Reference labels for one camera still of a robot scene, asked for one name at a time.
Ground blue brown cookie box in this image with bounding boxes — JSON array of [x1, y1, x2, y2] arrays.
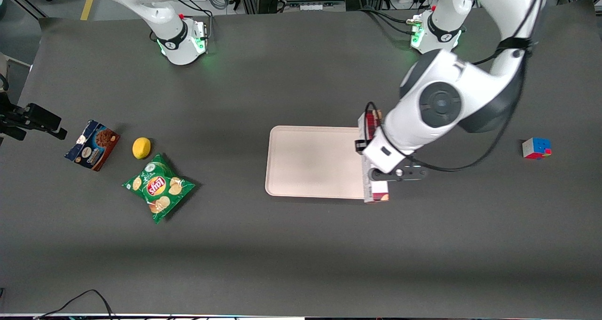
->
[[64, 120, 120, 172]]

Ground colourful puzzle cube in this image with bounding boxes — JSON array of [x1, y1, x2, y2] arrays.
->
[[522, 137, 552, 160]]

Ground pale pink plastic tray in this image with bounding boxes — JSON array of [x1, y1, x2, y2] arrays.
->
[[265, 126, 367, 200]]

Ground black cable at table edge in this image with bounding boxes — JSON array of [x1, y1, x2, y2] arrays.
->
[[33, 289, 116, 320]]

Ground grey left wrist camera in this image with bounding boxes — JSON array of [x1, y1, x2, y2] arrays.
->
[[368, 166, 429, 183]]

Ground yellow lemon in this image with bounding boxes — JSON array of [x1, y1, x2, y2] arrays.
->
[[132, 137, 152, 160]]

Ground black left base cables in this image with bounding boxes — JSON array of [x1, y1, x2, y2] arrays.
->
[[357, 7, 417, 36]]

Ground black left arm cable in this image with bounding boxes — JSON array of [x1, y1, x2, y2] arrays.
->
[[365, 0, 546, 173]]

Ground black right base cable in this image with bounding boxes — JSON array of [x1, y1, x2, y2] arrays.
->
[[176, 0, 214, 42]]

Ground green chips bag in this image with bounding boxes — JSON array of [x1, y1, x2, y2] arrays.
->
[[122, 153, 196, 224]]

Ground black stand leg with caster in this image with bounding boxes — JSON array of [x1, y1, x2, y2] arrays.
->
[[7, 0, 53, 19]]

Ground long red tartan cookie box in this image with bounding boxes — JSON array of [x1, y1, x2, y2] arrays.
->
[[357, 109, 390, 203]]

